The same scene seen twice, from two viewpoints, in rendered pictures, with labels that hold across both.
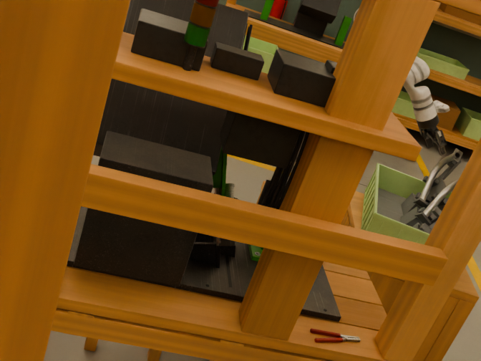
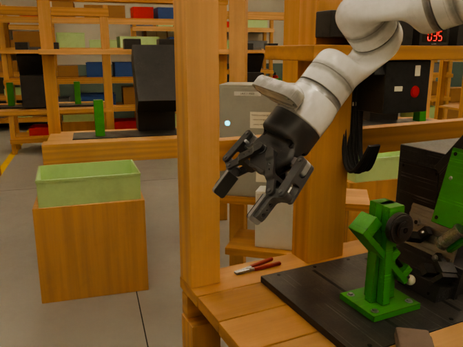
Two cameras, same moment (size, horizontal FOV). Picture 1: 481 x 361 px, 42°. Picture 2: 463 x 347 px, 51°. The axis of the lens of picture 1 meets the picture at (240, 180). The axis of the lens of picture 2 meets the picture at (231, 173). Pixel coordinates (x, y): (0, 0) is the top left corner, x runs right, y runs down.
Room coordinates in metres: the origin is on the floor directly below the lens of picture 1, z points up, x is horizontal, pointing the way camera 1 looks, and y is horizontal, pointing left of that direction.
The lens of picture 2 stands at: (2.84, -0.78, 1.52)
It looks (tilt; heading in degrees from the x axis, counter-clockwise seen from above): 14 degrees down; 168
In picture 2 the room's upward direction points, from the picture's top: straight up
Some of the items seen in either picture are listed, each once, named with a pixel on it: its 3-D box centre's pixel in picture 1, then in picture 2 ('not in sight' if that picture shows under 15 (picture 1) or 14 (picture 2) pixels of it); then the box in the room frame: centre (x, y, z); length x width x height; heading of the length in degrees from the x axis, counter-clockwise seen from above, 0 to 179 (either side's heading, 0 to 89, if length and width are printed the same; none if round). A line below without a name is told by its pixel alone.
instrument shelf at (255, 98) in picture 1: (232, 86); (410, 52); (1.42, 0.09, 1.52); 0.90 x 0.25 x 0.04; 104
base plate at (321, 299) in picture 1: (166, 243); (457, 271); (1.67, 0.15, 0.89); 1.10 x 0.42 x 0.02; 104
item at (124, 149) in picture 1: (144, 209); (451, 196); (1.51, 0.23, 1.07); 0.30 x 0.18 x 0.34; 104
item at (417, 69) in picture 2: (260, 125); (393, 85); (1.50, 0.00, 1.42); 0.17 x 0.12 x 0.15; 104
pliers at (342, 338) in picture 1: (336, 337); (256, 266); (1.51, -0.42, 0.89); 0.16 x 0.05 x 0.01; 112
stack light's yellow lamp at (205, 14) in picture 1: (202, 14); not in sight; (1.35, 0.20, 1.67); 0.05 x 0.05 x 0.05
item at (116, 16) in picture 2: not in sight; (108, 77); (-5.27, -1.06, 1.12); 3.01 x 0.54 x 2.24; 94
